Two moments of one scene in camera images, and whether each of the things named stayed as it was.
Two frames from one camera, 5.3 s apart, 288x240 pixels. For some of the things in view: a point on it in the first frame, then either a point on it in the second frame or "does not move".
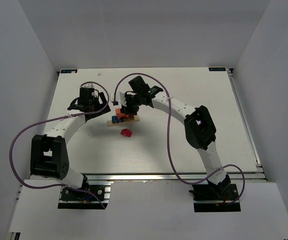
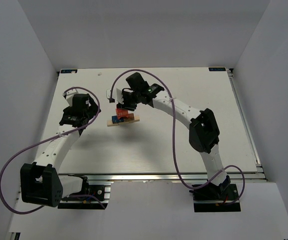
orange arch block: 120,115 does not move
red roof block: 126,132 -> 121,111
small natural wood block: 110,123 does not move
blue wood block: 115,120 does not move
